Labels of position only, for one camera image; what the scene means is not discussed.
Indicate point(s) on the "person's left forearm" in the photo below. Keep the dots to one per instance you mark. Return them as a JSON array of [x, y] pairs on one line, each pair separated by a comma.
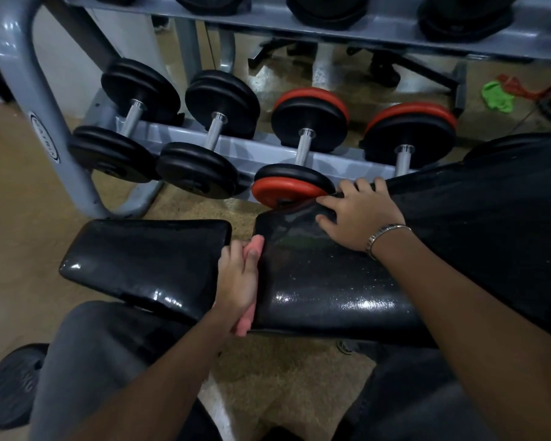
[[165, 376]]

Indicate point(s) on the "person's leg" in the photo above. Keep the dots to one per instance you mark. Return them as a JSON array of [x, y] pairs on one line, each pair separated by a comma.
[[92, 353], [408, 399]]

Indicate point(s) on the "black chair base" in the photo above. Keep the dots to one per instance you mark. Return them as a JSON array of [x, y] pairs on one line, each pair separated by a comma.
[[385, 71]]

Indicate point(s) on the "person's right forearm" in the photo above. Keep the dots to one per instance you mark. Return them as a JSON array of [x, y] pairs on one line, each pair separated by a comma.
[[477, 335]]

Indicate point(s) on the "green cloth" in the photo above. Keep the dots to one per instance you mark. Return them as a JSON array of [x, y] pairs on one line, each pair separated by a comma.
[[497, 97]]

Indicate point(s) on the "person's left thumb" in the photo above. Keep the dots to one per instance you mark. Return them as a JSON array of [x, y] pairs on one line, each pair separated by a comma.
[[251, 266]]

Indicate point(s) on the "person's right leg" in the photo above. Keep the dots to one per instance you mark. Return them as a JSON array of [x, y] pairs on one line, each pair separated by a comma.
[[408, 399]]

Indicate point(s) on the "person's right little finger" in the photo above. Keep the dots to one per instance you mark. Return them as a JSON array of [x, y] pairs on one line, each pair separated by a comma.
[[380, 185]]

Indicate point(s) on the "person's right hand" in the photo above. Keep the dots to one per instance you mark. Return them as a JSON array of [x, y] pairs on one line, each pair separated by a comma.
[[362, 220]]

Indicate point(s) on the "red and black dumbbell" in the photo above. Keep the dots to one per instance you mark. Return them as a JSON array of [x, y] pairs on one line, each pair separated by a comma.
[[310, 123], [408, 137]]

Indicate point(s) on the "grey dumbbell rack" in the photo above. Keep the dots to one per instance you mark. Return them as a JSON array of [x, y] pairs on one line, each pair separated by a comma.
[[23, 110]]

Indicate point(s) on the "person's left hand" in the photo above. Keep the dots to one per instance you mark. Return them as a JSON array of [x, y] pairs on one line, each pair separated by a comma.
[[233, 289]]

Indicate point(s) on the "pink cleaning cloth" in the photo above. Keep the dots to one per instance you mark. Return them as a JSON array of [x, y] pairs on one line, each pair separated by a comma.
[[245, 323]]

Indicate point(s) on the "black bench back pad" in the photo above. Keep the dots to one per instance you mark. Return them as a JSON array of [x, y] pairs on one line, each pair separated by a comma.
[[477, 225]]

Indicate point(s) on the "person's right thumb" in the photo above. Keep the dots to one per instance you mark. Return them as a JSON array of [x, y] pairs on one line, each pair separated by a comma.
[[326, 221]]

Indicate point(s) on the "black bench seat pad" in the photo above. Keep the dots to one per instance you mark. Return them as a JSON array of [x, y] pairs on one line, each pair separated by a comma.
[[151, 261]]

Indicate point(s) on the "person's left leg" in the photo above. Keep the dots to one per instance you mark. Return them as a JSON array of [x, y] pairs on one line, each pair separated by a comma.
[[92, 353]]

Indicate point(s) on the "person's right middle finger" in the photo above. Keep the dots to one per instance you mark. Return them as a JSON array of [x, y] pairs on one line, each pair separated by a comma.
[[347, 189]]

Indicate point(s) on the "black weight plate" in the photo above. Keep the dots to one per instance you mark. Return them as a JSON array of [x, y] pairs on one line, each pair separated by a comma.
[[11, 385]]

